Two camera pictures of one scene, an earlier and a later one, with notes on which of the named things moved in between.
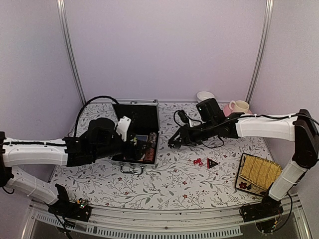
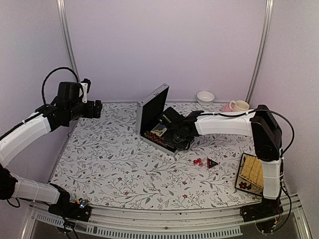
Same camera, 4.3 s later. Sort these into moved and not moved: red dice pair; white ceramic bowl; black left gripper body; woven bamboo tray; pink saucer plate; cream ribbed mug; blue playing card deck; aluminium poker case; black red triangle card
Moved: black left gripper body; aluminium poker case; blue playing card deck
Not moved: cream ribbed mug; pink saucer plate; red dice pair; black red triangle card; woven bamboo tray; white ceramic bowl
